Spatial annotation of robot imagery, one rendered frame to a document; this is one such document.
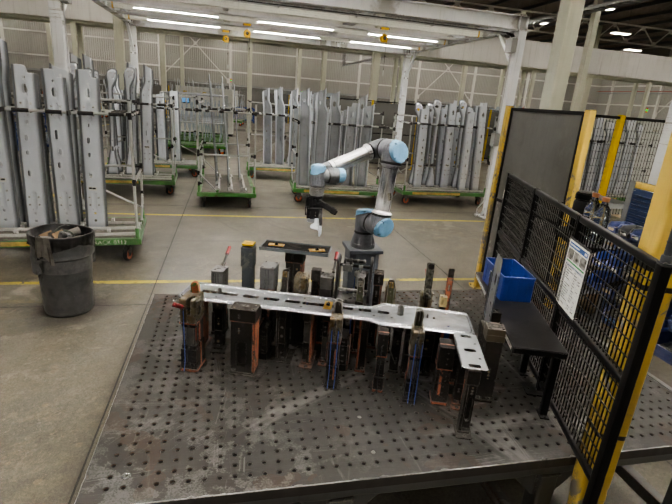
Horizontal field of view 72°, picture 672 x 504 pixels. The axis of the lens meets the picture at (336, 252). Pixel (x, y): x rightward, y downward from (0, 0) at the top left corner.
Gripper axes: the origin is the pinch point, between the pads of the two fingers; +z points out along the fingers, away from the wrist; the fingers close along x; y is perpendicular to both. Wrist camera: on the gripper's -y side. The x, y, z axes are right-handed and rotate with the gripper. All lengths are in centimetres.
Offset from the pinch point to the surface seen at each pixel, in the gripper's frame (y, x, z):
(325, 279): -2.1, 18.1, 19.0
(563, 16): -523, -592, -239
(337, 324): -1, 57, 24
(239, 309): 40, 43, 23
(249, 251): 34.9, -9.1, 13.7
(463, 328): -58, 60, 26
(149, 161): 204, -697, 69
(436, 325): -46, 57, 26
